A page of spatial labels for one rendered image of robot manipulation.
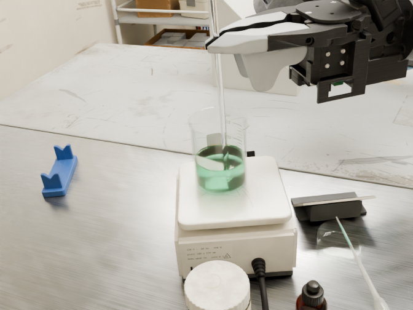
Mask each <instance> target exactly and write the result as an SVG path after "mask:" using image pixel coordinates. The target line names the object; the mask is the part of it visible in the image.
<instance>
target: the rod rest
mask: <svg viewBox="0 0 413 310"><path fill-rule="evenodd" d="M53 148H54V150H55V154H56V157H57V158H56V160H55V162H54V164H53V167H52V169H51V171H50V173H49V175H47V174H46V173H41V179H42V182H43V185H44V187H43V189H42V195H43V197H56V196H64V195H66V192H67V190H68V186H69V184H70V181H71V178H72V176H73V173H74V169H75V168H76V164H77V161H78V159H77V156H76V155H73V152H72V149H71V145H70V144H67V145H66V146H65V147H64V148H62V147H60V146H58V145H54V147H53Z"/></svg>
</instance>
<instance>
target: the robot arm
mask: <svg viewBox="0 0 413 310"><path fill-rule="evenodd" d="M253 6H254V10H255V12H256V14H254V15H250V16H247V17H245V18H244V19H241V20H239V21H236V22H234V23H232V24H230V25H228V26H226V27H224V28H222V29H220V30H219V38H217V40H215V41H214V42H213V36H212V37H211V38H209V39H208V40H207V41H205V50H208V53H211V54H233V55H234V58H235V62H236V64H237V68H238V70H239V73H240V74H241V75H242V76H243V77H244V78H249V79H250V83H251V85H252V87H253V89H254V90H256V91H258V92H265V91H268V90H270V89H271V88H272V87H273V86H274V84H275V81H276V80H277V77H278V74H279V72H280V71H281V70H282V69H283V68H284V67H286V66H289V79H291V80H292V81H293V82H294V83H295V84H297V85H298V86H302V85H307V86H308V87H310V86H313V85H317V103H318V104H320V103H325V102H329V101H334V100H340V99H343V98H348V97H354V96H357V95H363V94H365V90H366V85H371V84H376V83H380V82H385V81H391V80H395V79H400V78H406V74H407V70H412V69H413V0H253ZM344 83H346V84H347V85H348V86H350V87H351V92H350V93H345V94H341V95H335V96H332V97H329V92H330V91H331V85H333V86H337V85H343V84H344Z"/></svg>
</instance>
